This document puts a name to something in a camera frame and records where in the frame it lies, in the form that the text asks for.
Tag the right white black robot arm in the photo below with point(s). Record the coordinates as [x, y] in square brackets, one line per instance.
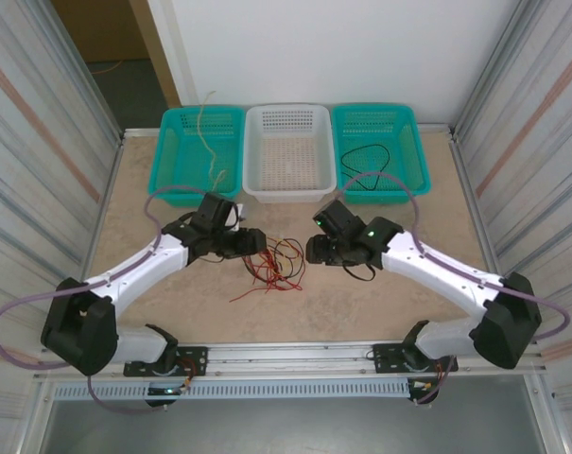
[432, 269]

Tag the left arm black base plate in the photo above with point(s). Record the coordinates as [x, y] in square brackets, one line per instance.
[193, 359]

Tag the teal plastic basket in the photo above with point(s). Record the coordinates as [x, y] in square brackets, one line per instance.
[181, 156]
[408, 142]

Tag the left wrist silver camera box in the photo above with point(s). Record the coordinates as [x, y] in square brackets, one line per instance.
[236, 215]

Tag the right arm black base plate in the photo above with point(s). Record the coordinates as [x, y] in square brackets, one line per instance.
[389, 359]

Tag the brown wooden board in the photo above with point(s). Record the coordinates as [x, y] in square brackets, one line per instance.
[101, 28]

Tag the tan wooden door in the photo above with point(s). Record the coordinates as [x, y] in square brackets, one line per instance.
[158, 57]

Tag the aluminium mounting rail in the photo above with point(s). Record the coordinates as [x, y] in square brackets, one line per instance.
[290, 354]

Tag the white plastic basket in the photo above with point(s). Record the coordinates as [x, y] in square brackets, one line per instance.
[290, 156]

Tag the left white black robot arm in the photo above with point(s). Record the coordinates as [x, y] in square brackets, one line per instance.
[134, 269]

